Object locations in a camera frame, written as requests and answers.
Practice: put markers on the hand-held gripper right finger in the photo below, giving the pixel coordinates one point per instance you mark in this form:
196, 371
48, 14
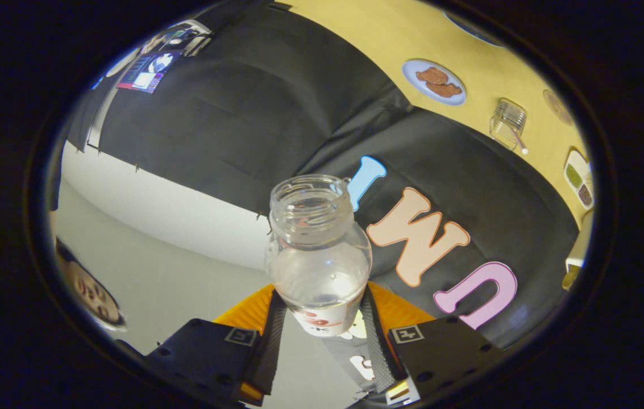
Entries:
378, 352

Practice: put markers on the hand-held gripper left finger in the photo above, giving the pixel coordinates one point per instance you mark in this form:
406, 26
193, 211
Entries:
273, 352

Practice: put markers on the clear juice bottle red label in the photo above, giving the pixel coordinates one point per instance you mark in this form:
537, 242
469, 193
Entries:
316, 255

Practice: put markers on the round wooden coaster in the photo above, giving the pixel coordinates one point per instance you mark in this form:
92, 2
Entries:
557, 107

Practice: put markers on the round ceiling fixture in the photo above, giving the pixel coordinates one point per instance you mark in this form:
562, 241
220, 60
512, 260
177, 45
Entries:
91, 292

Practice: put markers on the brown bread slice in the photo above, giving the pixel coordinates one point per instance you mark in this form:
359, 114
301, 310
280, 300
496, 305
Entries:
570, 278

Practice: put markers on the white toaster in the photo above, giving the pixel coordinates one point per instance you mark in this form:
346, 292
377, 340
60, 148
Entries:
581, 244

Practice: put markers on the striped straw white tip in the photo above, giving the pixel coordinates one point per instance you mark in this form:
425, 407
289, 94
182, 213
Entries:
520, 142

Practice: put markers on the white divided bean tray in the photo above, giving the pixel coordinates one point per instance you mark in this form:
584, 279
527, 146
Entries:
577, 170

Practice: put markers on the brown meat slice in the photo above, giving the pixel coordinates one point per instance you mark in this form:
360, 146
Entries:
432, 75
445, 90

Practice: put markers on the blue plate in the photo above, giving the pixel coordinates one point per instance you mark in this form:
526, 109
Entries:
412, 79

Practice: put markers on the wooden table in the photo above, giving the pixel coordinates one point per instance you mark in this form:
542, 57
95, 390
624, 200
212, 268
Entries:
492, 74

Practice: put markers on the wall poster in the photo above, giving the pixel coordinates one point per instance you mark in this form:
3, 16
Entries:
148, 72
179, 37

